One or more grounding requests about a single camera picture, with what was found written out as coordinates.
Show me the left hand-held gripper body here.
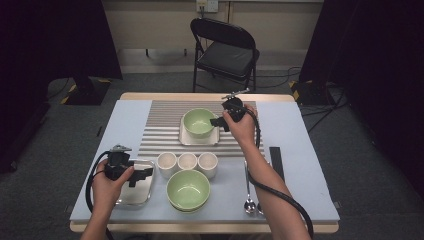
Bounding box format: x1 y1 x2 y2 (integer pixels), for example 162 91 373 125
104 144 135 182

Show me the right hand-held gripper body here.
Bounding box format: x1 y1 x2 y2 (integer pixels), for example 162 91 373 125
221 88 251 123

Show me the green bowl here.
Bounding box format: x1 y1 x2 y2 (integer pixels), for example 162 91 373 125
182 107 217 139
169 199 208 214
165 169 212 209

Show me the white square plate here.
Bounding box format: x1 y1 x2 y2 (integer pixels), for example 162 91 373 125
114 159 156 206
178 113 221 147

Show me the row of black chopsticks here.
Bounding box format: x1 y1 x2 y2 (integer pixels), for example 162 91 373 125
268 146 286 183

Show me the person's right hand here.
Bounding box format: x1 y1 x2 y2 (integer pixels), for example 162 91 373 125
222 103 258 148

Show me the person's left hand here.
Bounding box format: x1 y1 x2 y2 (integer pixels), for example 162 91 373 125
91 159 135 208

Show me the white cup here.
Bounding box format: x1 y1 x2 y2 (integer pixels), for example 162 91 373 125
197 152 219 179
177 152 198 171
156 152 178 179

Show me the wooden table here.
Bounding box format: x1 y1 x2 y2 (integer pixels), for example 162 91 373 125
69 92 341 234

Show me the light blue table cover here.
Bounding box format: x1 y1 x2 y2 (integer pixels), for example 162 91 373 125
69 99 341 224

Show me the striped placemat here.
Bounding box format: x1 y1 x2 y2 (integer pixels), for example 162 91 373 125
137 100 266 158

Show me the black folding chair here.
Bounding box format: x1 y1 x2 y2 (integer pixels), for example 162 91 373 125
189 17 261 94

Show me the black stand base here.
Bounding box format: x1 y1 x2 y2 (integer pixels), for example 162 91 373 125
59 74 113 107
289 79 338 107

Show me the black curtain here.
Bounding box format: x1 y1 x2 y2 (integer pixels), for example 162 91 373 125
298 0 424 201
0 0 123 174

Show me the left hand-held gripper cable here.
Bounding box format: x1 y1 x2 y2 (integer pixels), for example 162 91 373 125
85 150 116 240

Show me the hand-held gripper cable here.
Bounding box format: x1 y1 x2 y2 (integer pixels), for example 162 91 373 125
85 150 116 240
244 106 314 239

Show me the black floor cable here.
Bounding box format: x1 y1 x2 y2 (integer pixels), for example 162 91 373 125
299 89 351 134
254 66 303 90

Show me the right hand-held gripper cable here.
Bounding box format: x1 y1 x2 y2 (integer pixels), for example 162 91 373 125
244 106 314 239

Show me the white wall socket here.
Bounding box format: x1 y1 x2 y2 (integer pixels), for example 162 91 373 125
195 0 219 14

